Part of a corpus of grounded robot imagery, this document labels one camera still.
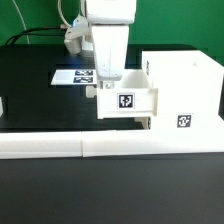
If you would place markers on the white drawer tray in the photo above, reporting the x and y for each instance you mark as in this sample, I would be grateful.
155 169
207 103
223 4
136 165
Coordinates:
133 96
145 121

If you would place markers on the white front drawer tray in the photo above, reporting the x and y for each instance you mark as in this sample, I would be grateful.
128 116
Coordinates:
145 121

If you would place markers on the white drawer cabinet box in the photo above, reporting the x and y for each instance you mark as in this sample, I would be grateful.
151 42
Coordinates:
189 85

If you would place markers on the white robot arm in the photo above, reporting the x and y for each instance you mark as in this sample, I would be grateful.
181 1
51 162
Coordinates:
78 35

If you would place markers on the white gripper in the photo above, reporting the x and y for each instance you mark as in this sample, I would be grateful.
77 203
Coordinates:
110 49

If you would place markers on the marker tag sheet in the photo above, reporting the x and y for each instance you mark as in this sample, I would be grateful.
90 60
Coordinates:
74 77

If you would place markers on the white front rail right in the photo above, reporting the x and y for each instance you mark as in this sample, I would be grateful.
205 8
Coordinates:
147 142

